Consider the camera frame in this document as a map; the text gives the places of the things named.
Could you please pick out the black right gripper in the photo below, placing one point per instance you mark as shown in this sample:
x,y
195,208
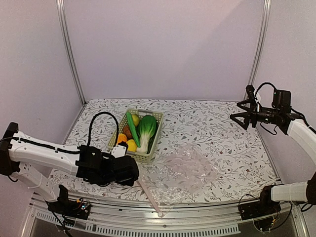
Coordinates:
x,y
253,113

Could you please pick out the clear zip top bag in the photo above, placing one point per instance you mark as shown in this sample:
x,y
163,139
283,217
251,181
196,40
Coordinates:
x,y
169,180

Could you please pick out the yellow-green fruit toy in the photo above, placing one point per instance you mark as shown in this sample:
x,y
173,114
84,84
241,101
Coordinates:
x,y
136,119

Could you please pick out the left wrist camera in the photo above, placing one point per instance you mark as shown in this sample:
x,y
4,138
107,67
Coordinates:
x,y
119,150

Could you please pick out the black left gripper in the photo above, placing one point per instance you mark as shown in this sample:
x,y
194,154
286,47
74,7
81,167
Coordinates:
x,y
129,182

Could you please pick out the floral patterned tablecloth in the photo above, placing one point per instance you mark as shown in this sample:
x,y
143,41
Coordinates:
x,y
238,154

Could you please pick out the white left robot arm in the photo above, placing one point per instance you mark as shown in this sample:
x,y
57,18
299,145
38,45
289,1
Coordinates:
x,y
20,152

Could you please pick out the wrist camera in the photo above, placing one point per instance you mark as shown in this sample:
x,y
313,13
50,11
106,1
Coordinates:
x,y
119,150
250,92

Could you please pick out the beige perforated plastic basket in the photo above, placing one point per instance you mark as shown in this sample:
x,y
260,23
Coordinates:
x,y
140,157

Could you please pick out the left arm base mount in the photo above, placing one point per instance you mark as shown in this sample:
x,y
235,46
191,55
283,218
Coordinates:
x,y
70,208

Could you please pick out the aluminium front rail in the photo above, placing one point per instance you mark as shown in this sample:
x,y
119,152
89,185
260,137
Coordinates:
x,y
111,217

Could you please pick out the green cucumber toy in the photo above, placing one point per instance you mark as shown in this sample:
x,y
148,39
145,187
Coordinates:
x,y
132,128

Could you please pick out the brown potato toy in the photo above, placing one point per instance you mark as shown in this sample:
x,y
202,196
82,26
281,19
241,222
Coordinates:
x,y
126,131

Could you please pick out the yellow lemon toy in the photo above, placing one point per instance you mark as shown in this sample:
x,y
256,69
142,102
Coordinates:
x,y
132,146

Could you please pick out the orange fruit toy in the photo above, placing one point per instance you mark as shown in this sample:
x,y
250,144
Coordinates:
x,y
122,138

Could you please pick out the green bok choy toy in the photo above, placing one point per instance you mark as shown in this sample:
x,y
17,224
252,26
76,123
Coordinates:
x,y
146,129

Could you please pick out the left aluminium frame post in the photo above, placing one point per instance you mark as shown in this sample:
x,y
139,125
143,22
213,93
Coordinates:
x,y
68,49

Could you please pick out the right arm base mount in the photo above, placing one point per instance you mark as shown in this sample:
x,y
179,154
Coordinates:
x,y
258,208

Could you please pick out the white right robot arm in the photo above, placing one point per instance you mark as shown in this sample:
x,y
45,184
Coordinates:
x,y
290,143

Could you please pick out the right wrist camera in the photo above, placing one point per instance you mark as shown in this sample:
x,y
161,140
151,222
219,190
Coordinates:
x,y
250,92

